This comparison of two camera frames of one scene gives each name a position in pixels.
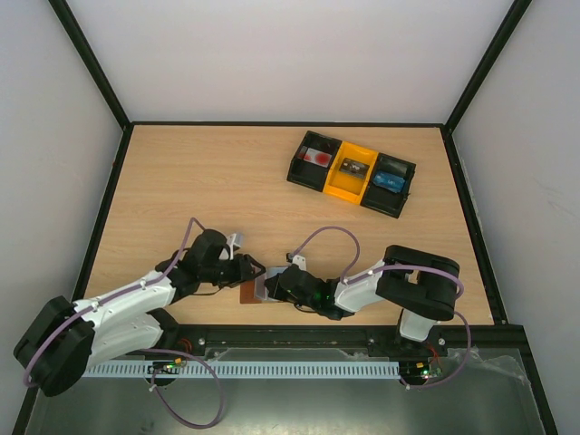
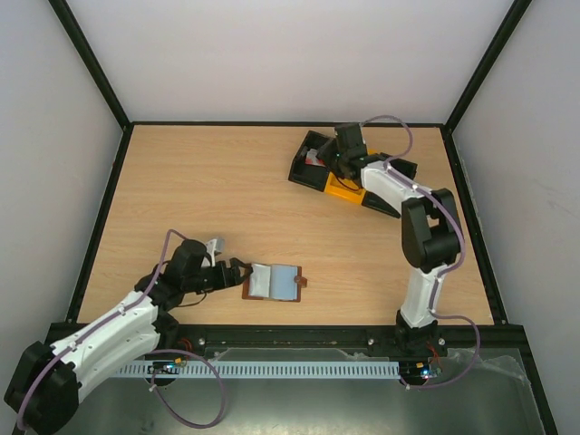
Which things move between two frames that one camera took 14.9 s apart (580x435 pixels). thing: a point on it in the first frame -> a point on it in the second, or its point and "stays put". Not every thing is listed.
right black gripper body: [281, 284] -> [328, 151]
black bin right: [384, 199] stays put
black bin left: [313, 159] stays put
